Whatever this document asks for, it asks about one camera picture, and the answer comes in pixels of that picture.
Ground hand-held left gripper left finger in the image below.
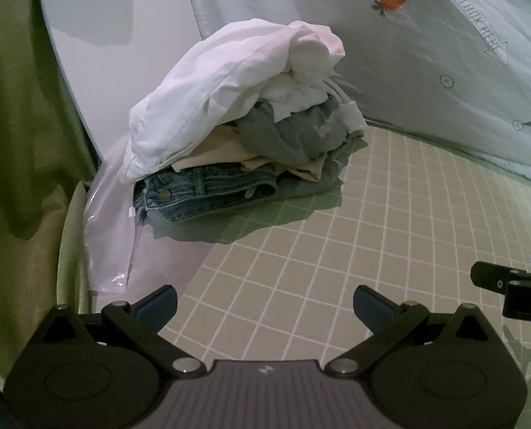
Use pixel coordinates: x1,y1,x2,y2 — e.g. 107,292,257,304
42,285,206,377

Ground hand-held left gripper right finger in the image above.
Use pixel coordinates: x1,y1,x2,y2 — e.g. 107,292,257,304
327,285,494,377

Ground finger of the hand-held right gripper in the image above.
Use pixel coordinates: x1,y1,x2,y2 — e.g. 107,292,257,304
471,261,523,295

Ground white shirt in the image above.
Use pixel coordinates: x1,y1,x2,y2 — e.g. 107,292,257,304
123,18,347,184

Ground checked bed sheet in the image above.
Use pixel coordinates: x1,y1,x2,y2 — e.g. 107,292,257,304
158,118,531,429

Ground clear plastic bag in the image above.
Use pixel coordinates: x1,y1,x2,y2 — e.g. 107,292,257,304
82,161,213,296

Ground blue jeans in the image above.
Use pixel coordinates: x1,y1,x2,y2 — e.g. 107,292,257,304
131,163,279,224

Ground sage green garment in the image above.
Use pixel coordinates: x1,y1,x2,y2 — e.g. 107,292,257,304
265,136,369,208

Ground beige garment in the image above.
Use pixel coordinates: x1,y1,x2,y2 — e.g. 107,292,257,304
172,123,329,184

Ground grey garment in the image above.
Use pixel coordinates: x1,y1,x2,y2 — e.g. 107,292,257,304
236,98,369,175

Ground green curtain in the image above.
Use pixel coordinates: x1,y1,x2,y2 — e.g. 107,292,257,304
0,0,103,376

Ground printed pale quilt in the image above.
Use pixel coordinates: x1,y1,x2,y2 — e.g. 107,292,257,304
180,0,531,184

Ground white flat panel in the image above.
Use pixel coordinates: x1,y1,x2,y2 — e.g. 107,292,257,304
35,0,204,162

